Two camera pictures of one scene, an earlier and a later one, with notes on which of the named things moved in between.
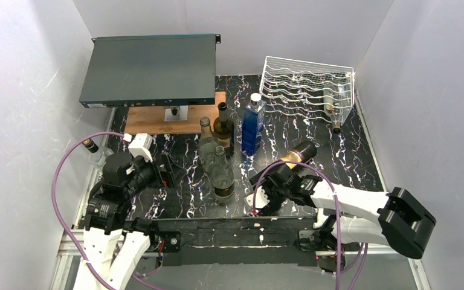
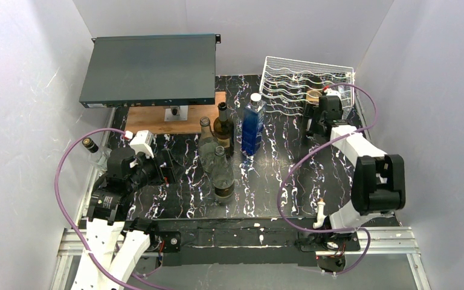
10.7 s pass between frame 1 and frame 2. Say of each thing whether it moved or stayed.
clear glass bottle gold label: stayed
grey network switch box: stayed
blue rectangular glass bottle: stayed
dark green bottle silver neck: moved
